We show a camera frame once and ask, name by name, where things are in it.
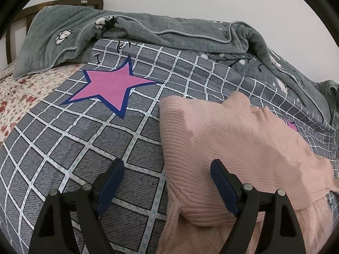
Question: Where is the pink knit sweater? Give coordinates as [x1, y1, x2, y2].
[157, 92, 337, 253]

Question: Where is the grey checked star blanket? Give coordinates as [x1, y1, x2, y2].
[1, 40, 336, 253]

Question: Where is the floral bed sheet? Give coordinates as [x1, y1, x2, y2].
[0, 63, 83, 142]

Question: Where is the grey-green fleece quilt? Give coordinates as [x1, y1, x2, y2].
[13, 5, 338, 125]

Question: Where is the dark wooden headboard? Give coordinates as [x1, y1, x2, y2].
[4, 0, 104, 64]

